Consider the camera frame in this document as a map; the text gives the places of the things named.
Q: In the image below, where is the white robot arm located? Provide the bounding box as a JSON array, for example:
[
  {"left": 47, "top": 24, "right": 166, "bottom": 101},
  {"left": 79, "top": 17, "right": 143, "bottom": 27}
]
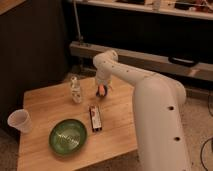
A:
[{"left": 93, "top": 50, "right": 192, "bottom": 171}]

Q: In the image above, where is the clear plastic water bottle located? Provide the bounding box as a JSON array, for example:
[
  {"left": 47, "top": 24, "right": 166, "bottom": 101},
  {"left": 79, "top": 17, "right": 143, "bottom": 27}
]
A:
[{"left": 70, "top": 76, "right": 82, "bottom": 103}]

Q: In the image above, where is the colourful toy bird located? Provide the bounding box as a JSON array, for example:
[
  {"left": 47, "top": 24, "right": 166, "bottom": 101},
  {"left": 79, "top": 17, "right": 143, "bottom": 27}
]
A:
[{"left": 96, "top": 84, "right": 108, "bottom": 98}]

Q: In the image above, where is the dark snack bar packet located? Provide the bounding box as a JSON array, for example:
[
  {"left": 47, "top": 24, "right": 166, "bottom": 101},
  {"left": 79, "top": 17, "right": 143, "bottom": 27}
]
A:
[{"left": 89, "top": 106, "right": 102, "bottom": 132}]

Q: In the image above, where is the long grey case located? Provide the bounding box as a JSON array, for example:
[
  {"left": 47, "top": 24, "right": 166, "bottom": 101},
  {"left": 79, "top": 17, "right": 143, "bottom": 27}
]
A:
[{"left": 69, "top": 41, "right": 213, "bottom": 82}]

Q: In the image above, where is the wooden table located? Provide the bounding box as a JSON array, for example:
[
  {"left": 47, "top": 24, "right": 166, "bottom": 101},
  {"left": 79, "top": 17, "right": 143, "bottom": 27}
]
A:
[{"left": 17, "top": 77, "right": 137, "bottom": 171}]

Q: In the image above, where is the green glass bowl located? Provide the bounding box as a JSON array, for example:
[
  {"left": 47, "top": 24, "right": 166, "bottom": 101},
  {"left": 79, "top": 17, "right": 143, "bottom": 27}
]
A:
[{"left": 49, "top": 119, "right": 87, "bottom": 156}]

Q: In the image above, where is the metal pole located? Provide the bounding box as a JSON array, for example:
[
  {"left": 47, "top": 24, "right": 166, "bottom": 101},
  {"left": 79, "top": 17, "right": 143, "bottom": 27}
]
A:
[{"left": 73, "top": 0, "right": 83, "bottom": 44}]

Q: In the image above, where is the black case handle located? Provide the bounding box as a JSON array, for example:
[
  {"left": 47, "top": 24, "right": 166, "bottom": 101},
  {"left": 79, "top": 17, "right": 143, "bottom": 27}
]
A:
[{"left": 168, "top": 57, "right": 199, "bottom": 67}]

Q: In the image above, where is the black cable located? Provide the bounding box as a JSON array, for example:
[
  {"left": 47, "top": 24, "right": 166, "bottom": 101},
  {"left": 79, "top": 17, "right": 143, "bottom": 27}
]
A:
[{"left": 199, "top": 93, "right": 213, "bottom": 171}]

